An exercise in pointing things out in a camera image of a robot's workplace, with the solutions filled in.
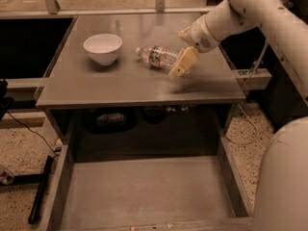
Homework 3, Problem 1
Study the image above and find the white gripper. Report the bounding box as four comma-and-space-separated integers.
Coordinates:
168, 15, 219, 78

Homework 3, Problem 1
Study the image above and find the clear plastic water bottle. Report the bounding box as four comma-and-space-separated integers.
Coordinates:
136, 46, 183, 69

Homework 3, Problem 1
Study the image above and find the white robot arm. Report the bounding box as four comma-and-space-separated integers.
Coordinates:
169, 0, 308, 231

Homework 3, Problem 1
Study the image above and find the grey cabinet with flat top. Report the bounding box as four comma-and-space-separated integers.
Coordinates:
34, 13, 248, 162

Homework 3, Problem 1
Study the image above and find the open grey top drawer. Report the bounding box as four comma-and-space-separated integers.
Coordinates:
40, 136, 253, 231

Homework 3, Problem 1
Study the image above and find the dark round container inside cabinet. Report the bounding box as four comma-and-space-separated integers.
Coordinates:
142, 106, 165, 124

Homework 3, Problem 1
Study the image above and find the white ceramic bowl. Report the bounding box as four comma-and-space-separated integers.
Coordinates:
84, 34, 122, 65

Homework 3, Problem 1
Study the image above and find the black tray inside cabinet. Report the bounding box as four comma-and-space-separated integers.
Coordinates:
82, 108, 137, 134

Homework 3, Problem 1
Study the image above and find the black device at left edge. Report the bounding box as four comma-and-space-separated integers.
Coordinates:
0, 80, 13, 120

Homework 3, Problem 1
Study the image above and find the black bar on floor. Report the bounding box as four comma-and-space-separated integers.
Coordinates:
28, 156, 54, 224

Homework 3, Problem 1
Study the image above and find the clear object at left floor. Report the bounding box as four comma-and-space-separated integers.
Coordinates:
0, 165, 14, 185

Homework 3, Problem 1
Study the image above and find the white power cable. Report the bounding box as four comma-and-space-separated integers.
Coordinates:
224, 38, 270, 146

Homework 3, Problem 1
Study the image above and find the black cable on floor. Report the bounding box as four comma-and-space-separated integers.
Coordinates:
6, 110, 61, 157

